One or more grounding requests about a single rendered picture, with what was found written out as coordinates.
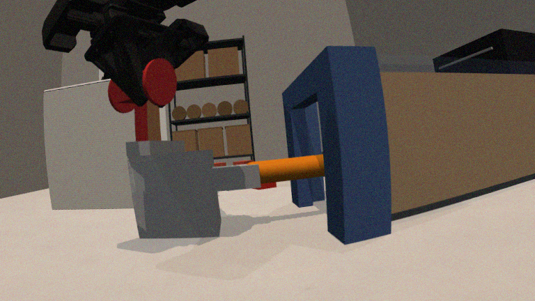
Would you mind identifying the dark blue rectangular frame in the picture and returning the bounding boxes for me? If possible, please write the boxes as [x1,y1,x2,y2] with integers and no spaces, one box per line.
[282,46,366,245]

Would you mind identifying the red flat bar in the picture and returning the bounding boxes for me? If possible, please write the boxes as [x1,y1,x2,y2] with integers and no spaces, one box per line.
[252,183,277,190]

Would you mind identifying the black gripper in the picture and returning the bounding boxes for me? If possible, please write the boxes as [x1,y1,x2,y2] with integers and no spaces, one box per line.
[42,0,209,107]

